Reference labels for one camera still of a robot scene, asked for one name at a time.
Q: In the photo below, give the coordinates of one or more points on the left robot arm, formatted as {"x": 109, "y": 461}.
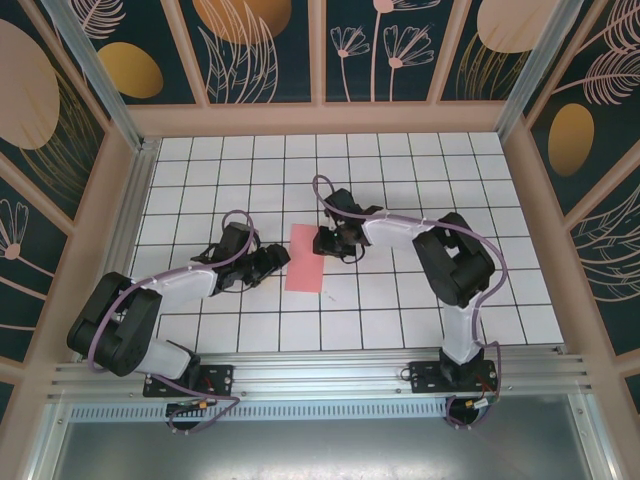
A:
{"x": 115, "y": 320}

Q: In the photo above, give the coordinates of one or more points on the single flower outline wall panel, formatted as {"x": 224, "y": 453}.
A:
{"x": 25, "y": 275}

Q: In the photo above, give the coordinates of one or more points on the golden oval feather wall panel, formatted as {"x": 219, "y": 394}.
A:
{"x": 590, "y": 100}

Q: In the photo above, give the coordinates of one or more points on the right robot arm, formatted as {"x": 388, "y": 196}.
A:
{"x": 455, "y": 270}

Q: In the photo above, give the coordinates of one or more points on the pink leaf outlines wall panel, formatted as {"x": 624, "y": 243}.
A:
{"x": 610, "y": 260}

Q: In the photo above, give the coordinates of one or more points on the pink flowers wall panel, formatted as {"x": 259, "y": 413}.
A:
{"x": 380, "y": 60}

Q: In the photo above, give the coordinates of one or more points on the orange circle leaves wall panel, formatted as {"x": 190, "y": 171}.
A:
{"x": 240, "y": 50}

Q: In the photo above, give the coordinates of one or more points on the peach circle gold leaves panel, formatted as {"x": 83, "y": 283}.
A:
{"x": 480, "y": 60}

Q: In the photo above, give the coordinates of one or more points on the aluminium side rail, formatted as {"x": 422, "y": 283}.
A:
{"x": 142, "y": 175}

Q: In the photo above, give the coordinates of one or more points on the large peach circle wall panel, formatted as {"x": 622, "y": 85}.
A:
{"x": 50, "y": 125}

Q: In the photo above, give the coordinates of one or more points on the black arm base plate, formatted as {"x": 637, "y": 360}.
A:
{"x": 425, "y": 377}
{"x": 220, "y": 380}

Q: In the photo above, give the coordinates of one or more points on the aluminium corner post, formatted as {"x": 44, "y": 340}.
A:
{"x": 95, "y": 75}
{"x": 530, "y": 75}

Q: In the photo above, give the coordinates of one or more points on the long aluminium base rail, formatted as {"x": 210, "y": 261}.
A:
{"x": 325, "y": 372}

